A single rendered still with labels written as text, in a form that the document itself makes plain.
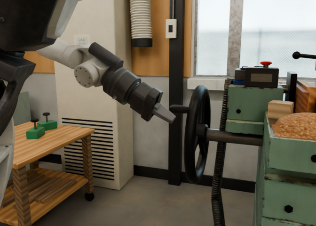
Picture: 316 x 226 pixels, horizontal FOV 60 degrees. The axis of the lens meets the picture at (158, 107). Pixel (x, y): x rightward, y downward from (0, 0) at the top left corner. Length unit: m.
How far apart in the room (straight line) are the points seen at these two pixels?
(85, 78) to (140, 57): 1.45
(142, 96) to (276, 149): 0.34
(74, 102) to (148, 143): 0.68
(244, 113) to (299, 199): 0.25
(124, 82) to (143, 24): 1.31
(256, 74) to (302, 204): 0.31
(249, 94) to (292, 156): 0.25
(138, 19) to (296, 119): 1.59
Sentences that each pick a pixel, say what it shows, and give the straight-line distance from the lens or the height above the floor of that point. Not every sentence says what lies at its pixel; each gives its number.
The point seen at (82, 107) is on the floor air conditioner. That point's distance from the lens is 2.14.
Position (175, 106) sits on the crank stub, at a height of 0.90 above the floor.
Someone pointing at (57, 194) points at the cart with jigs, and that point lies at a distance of 1.87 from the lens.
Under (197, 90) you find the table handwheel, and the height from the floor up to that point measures 0.95.
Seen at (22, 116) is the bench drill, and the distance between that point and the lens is 2.64.
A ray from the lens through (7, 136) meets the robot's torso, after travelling 0.68.
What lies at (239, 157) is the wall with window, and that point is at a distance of 2.18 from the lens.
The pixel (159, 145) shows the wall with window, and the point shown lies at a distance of 2.27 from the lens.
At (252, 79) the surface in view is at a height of 0.98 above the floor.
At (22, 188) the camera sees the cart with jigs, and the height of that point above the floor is 0.39.
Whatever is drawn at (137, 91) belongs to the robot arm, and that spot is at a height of 0.95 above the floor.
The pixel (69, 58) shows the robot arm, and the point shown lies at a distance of 0.82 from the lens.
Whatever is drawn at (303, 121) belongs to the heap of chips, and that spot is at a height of 0.93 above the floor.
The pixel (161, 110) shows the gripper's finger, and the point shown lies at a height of 0.89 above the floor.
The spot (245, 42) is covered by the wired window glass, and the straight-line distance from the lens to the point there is 2.11.
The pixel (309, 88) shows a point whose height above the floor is 0.97.
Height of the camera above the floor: 1.05
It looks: 12 degrees down
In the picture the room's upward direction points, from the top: straight up
